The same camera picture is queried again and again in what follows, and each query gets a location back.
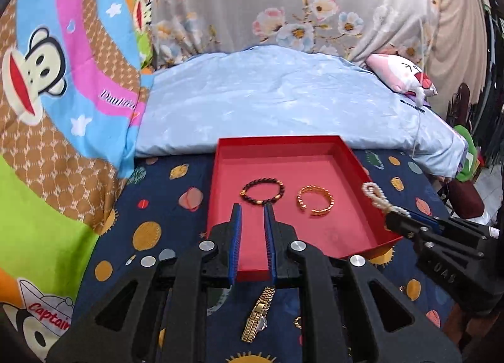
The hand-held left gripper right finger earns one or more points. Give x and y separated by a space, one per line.
271 247

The gold wristwatch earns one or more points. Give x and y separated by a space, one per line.
258 312

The gold bangle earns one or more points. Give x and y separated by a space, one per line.
318 212

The dark metal chair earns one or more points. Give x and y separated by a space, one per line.
462 103

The beige curtain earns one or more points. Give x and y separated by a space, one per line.
456 32

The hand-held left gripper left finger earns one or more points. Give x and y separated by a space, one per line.
235 247

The red cardboard box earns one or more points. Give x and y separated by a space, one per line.
315 237

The monkey printed blanket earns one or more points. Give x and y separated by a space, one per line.
59 131

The navy planet bedsheet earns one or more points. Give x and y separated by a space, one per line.
169 217

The light blue blanket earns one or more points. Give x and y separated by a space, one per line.
275 99

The maroon stool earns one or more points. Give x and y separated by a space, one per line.
468 197

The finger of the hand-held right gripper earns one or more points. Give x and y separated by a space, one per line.
399 225
423 219

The pink plush pillow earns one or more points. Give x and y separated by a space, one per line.
393 71

